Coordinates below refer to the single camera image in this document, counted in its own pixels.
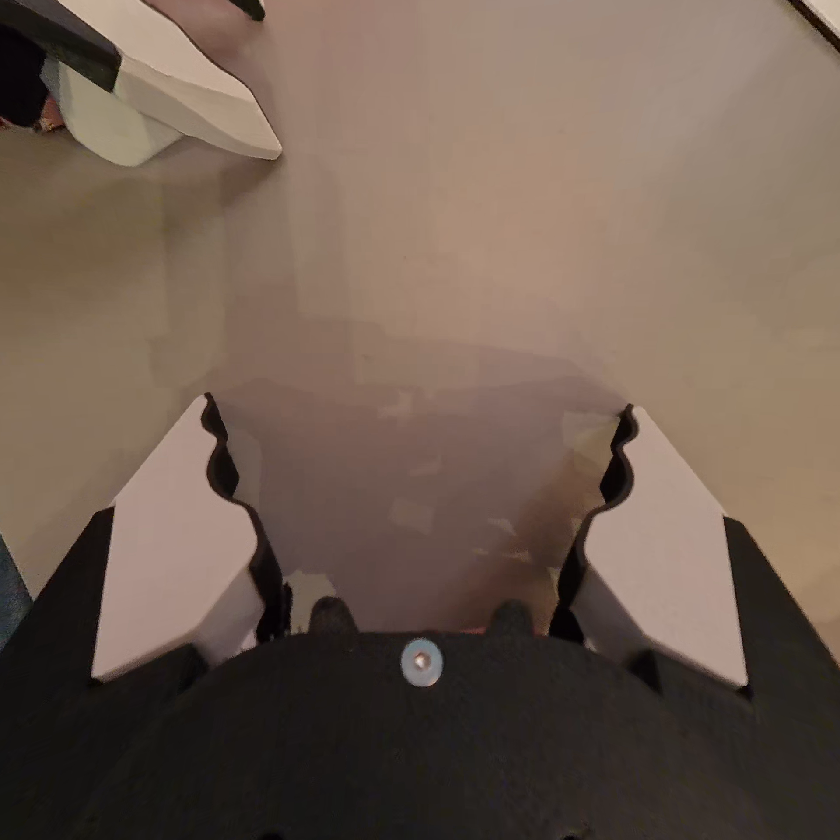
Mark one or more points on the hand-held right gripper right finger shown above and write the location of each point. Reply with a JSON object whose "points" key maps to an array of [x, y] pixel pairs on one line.
{"points": [[663, 565]]}

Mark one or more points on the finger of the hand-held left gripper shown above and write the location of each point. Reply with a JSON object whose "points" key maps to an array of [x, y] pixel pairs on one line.
{"points": [[171, 79]]}

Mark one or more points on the person's blue jeans leg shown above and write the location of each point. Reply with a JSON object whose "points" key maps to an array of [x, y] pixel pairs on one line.
{"points": [[11, 597]]}

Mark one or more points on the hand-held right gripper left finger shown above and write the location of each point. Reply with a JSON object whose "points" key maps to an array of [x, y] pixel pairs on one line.
{"points": [[171, 565]]}

